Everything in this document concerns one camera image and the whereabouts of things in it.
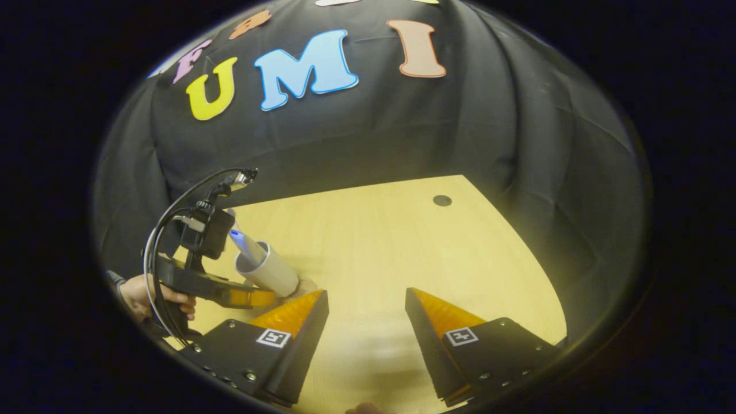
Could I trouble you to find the white cup with wooden handle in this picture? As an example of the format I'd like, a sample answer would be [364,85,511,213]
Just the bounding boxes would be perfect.
[235,241,300,298]

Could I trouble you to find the white toothpaste tube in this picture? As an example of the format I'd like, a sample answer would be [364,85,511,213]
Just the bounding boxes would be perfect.
[228,226,266,266]

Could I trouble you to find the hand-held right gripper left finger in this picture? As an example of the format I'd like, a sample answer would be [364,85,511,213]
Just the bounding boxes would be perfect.
[184,289,330,407]

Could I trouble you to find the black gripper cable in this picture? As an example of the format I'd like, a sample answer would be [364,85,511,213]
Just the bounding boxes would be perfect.
[143,168,242,348]

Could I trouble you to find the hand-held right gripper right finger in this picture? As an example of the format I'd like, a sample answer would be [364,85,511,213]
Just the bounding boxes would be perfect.
[405,287,563,407]

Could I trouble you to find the round cork coaster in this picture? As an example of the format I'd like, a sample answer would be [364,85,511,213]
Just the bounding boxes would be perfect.
[286,278,318,300]

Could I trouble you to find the wooden desktop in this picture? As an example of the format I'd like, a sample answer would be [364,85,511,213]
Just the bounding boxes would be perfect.
[164,174,569,414]

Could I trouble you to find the black backdrop cloth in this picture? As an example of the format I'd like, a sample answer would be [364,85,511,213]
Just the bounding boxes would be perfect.
[92,0,647,346]

